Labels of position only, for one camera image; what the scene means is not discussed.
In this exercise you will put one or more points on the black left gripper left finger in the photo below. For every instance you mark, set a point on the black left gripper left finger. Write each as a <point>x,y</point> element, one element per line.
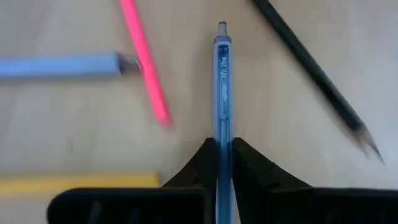
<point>174,205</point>

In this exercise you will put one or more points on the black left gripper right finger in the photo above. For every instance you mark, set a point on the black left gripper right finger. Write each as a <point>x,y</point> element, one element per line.
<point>280,202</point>

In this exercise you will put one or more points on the yellow pencil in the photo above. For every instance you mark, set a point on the yellow pencil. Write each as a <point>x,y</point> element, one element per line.
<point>77,183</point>

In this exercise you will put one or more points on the translucent blue click pen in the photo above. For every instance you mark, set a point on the translucent blue click pen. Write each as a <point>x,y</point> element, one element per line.
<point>223,93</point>

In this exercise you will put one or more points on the black pencil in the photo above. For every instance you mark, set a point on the black pencil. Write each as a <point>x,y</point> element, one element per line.
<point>311,65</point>

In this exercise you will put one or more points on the pink pencil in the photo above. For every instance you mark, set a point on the pink pencil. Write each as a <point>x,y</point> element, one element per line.
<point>146,62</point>

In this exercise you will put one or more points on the light periwinkle pen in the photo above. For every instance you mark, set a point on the light periwinkle pen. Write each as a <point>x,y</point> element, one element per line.
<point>62,66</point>

